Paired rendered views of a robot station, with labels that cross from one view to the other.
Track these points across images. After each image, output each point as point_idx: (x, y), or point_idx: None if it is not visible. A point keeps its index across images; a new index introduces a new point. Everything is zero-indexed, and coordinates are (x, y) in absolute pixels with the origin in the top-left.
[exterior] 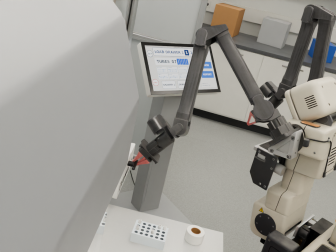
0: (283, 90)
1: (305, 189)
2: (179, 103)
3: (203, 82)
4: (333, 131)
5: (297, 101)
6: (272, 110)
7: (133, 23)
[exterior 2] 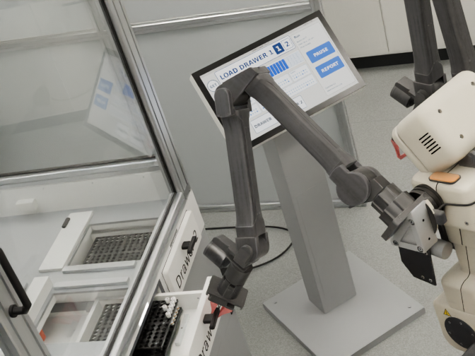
0: (422, 94)
1: None
2: None
3: (327, 85)
4: None
5: (413, 145)
6: (365, 186)
7: (145, 81)
